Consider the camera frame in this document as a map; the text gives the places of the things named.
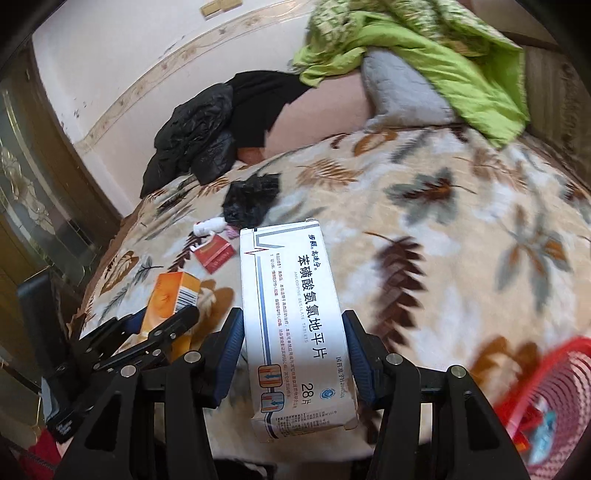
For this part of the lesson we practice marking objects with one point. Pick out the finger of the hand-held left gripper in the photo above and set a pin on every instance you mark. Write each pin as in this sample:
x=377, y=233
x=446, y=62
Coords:
x=175, y=323
x=111, y=330

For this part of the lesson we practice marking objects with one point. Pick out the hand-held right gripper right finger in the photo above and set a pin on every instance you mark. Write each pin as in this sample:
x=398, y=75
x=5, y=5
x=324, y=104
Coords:
x=360, y=364

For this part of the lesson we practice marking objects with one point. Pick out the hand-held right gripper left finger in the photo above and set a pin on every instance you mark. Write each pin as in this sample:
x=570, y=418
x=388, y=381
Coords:
x=226, y=360

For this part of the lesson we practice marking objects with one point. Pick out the orange box with barcode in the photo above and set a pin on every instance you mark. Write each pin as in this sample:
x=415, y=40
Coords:
x=168, y=290

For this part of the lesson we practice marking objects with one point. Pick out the white medicine box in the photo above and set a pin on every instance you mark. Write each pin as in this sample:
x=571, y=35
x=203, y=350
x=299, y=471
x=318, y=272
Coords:
x=295, y=323

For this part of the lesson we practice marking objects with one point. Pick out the red cigarette box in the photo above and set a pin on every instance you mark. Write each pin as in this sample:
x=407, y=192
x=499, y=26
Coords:
x=214, y=254

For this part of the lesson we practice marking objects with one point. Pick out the small white bottle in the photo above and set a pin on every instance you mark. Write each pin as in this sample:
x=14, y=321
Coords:
x=207, y=227

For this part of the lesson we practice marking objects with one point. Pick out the black plastic bag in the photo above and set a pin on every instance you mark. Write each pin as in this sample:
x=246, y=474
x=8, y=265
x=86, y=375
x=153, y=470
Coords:
x=251, y=198

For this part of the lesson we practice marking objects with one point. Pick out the red plastic mesh basket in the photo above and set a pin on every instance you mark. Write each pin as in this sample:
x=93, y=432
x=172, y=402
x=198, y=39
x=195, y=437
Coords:
x=568, y=369

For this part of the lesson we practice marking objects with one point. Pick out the red cloth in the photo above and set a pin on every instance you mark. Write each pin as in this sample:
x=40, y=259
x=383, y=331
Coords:
x=46, y=457

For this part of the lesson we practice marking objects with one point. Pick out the black panel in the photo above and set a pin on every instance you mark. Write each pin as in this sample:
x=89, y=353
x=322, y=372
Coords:
x=41, y=314

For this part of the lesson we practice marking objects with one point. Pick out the leaf printed blanket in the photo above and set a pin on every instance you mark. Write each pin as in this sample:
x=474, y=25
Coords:
x=438, y=254

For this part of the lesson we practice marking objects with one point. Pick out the ornate glass door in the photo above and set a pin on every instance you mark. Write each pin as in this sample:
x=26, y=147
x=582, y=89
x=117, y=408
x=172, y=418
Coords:
x=37, y=184

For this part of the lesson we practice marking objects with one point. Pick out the black puffer jacket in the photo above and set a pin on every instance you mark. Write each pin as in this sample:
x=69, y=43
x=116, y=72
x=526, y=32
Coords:
x=194, y=129

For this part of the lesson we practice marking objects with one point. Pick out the black cloth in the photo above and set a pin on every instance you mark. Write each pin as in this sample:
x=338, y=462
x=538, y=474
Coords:
x=268, y=106

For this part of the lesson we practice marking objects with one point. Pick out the grey quilted pillow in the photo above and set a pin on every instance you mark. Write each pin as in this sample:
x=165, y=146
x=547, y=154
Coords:
x=401, y=87

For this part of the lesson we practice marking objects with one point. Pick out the green patterned quilt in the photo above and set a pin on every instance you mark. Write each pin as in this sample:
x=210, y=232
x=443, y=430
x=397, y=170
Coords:
x=415, y=60

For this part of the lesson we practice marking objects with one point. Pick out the striped sofa cushion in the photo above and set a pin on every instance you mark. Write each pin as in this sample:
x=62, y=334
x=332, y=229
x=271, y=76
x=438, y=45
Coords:
x=558, y=92

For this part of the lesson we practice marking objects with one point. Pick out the gold light switch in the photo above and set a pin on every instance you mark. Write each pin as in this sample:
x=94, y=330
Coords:
x=210, y=10
x=232, y=3

